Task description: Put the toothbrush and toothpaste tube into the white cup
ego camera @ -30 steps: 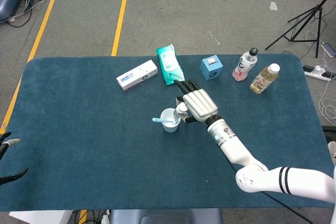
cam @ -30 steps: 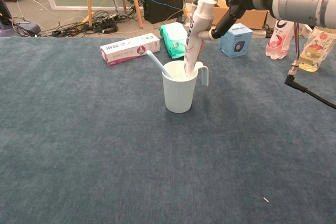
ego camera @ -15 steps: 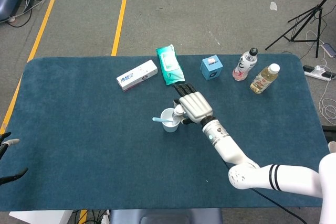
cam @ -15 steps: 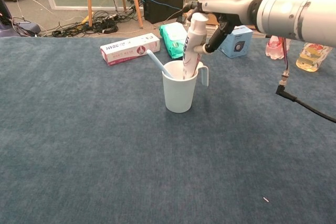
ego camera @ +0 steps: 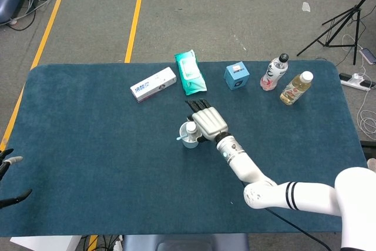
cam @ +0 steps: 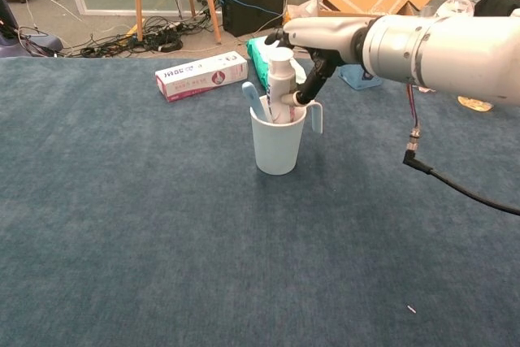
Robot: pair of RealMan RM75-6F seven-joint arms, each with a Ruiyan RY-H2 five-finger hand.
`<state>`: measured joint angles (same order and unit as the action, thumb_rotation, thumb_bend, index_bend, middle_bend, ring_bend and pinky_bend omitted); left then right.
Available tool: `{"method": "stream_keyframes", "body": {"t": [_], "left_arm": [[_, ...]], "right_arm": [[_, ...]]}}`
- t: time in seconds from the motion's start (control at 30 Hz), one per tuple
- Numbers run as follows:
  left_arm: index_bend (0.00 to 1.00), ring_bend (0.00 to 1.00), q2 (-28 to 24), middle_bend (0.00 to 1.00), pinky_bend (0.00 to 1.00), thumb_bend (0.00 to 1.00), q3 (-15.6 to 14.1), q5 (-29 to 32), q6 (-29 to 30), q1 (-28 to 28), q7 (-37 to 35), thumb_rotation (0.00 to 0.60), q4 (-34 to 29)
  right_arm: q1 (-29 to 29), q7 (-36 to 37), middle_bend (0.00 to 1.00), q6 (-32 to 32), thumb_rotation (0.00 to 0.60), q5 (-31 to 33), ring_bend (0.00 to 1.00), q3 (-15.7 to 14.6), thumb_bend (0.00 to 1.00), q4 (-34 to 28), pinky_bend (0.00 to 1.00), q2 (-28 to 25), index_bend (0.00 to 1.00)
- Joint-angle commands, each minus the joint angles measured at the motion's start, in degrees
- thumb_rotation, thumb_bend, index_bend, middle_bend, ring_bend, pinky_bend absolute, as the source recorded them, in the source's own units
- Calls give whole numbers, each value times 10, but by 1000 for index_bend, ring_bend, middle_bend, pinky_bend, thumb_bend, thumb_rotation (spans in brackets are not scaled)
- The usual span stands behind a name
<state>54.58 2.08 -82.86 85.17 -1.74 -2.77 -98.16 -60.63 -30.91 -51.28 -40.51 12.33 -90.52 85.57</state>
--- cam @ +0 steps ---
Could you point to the tiny white scrap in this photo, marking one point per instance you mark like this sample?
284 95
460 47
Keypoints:
411 309

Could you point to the blue felt table mat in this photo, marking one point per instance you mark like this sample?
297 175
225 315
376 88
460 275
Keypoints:
122 200

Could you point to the light blue cube box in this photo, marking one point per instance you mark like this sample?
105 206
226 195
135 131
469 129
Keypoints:
357 81

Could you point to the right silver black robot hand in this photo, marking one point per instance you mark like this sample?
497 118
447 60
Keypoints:
325 36

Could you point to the yellow tea bottle white cap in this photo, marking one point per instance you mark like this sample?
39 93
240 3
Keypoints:
475 104

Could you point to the light blue toothbrush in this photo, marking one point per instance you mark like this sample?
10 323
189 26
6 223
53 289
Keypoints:
250 97

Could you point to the green wet wipes pack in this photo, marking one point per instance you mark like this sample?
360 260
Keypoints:
258 58

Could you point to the white toothpaste carton box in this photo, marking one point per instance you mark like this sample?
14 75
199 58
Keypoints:
199 76

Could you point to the white toothpaste tube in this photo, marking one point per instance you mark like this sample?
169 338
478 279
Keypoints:
278 79

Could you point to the black cloth cover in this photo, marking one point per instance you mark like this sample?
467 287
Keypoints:
493 5

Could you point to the white plastic bag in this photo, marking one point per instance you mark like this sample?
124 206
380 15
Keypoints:
302 11

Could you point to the blue-grey machine base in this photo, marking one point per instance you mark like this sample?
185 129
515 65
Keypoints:
44 44

